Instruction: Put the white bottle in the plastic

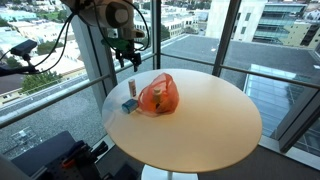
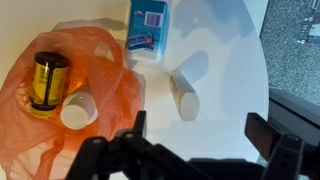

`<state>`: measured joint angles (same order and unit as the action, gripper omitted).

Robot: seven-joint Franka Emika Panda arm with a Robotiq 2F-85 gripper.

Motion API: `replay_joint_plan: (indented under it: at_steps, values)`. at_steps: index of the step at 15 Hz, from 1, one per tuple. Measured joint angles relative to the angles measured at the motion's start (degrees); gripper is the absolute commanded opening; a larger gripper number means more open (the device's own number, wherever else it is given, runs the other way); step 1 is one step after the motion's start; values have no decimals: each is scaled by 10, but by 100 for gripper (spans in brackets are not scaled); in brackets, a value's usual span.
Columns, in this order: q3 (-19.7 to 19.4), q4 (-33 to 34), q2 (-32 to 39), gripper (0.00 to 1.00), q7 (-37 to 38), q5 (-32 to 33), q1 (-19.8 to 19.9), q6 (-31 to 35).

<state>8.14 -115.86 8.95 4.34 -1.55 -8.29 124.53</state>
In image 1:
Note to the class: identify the metal window railing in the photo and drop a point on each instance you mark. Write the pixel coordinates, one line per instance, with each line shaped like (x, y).
(266, 76)
(60, 95)

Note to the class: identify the black camera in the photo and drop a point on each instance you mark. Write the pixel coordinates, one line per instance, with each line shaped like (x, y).
(23, 47)

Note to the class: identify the orange plastic bag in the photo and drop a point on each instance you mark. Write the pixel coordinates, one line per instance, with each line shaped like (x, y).
(168, 95)

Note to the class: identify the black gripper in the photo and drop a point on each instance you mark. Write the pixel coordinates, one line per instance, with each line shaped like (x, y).
(130, 55)

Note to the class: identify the black robot mounting board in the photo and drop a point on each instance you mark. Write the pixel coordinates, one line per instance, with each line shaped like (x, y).
(40, 153)

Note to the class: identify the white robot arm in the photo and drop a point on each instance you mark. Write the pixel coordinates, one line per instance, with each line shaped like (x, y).
(100, 11)

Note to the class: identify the beige bottle inside bag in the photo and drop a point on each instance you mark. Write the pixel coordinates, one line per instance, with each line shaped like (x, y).
(157, 95)

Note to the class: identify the blue and white box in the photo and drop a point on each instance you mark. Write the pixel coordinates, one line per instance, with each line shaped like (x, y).
(130, 106)

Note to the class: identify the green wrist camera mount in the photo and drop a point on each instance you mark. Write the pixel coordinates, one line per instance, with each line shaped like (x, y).
(118, 43)

